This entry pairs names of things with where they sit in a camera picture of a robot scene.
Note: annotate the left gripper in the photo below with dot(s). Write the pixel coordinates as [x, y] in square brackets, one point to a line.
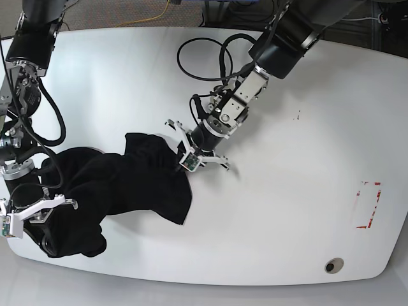
[200, 141]

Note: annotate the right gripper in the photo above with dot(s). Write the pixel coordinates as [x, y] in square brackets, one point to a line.
[35, 207]

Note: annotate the black t-shirt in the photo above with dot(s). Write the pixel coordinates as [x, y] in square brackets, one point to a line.
[142, 178]

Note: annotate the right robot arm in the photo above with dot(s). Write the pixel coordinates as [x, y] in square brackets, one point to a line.
[25, 155]

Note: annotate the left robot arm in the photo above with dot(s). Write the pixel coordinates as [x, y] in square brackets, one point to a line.
[295, 28]

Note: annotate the red tape rectangle marking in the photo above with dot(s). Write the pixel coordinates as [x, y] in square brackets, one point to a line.
[367, 200]

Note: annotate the right table grommet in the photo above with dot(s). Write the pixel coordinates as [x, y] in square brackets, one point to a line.
[334, 265]

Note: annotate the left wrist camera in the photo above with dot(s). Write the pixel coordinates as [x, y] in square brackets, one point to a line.
[190, 161]

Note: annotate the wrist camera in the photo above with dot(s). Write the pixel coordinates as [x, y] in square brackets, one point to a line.
[190, 161]
[12, 226]

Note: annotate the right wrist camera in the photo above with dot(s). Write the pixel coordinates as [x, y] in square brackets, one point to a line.
[12, 226]

